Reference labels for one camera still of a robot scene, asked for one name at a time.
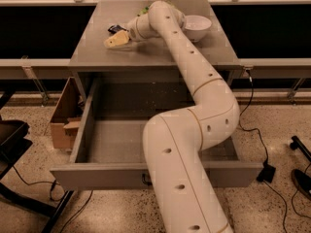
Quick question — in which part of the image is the grey metal cabinet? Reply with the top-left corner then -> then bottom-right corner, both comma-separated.
69,0 -> 240,98

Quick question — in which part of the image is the white ceramic bowl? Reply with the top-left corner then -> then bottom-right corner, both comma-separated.
185,15 -> 212,43

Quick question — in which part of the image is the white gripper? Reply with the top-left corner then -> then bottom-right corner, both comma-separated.
104,16 -> 158,48

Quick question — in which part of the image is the black wheeled base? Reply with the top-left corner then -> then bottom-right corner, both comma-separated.
289,135 -> 311,201

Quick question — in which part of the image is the green chip bag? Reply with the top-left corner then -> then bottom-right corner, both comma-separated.
138,6 -> 150,17

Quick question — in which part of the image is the grey open top drawer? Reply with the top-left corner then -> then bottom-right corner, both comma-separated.
52,69 -> 263,190

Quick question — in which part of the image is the black drawer handle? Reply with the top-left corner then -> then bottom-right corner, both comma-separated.
142,174 -> 153,186

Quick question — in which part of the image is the black power adapter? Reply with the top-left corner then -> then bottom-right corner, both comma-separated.
257,164 -> 276,183

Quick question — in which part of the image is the black floor cable left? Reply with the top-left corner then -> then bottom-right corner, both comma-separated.
12,165 -> 94,233

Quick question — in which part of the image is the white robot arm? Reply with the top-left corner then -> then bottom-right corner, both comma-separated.
105,1 -> 240,233

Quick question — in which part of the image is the brown cardboard box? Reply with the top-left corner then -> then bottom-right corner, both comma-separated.
50,78 -> 83,149

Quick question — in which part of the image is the black cart frame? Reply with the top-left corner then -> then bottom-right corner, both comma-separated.
0,93 -> 69,233

